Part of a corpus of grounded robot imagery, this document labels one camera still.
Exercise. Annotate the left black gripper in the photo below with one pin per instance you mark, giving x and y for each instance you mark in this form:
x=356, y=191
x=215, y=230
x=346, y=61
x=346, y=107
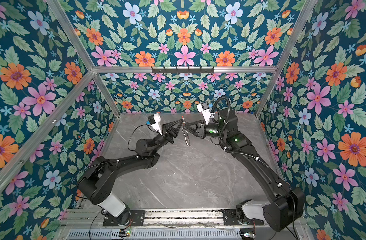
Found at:
x=168, y=135

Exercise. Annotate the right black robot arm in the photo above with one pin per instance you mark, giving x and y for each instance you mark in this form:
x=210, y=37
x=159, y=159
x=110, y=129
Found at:
x=284, y=204

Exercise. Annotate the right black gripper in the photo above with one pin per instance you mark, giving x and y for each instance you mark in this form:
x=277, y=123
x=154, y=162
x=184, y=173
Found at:
x=201, y=129

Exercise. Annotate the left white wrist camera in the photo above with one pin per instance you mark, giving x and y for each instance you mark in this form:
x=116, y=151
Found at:
x=155, y=122

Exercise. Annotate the black hook rail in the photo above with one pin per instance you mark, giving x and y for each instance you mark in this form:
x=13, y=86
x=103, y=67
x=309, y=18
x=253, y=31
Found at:
x=182, y=70

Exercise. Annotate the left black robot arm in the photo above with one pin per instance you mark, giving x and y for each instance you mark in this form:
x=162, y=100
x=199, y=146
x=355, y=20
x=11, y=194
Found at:
x=98, y=181

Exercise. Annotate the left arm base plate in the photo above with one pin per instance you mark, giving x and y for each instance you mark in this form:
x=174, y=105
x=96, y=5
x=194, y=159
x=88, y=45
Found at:
x=128, y=218

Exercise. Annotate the white perforated cable duct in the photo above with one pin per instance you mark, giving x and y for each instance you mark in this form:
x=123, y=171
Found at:
x=155, y=234

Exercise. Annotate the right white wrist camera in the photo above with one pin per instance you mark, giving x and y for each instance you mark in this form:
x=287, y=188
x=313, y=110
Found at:
x=206, y=110

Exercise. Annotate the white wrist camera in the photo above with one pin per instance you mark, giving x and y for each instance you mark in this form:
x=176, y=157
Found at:
x=155, y=122
x=206, y=110

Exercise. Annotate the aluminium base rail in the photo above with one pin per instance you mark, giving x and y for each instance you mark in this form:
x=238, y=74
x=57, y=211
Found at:
x=168, y=218

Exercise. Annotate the metal key organizer red handle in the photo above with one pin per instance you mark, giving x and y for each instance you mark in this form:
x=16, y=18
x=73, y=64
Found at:
x=185, y=133

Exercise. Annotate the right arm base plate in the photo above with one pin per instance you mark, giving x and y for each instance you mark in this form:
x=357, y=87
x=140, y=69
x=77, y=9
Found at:
x=234, y=217

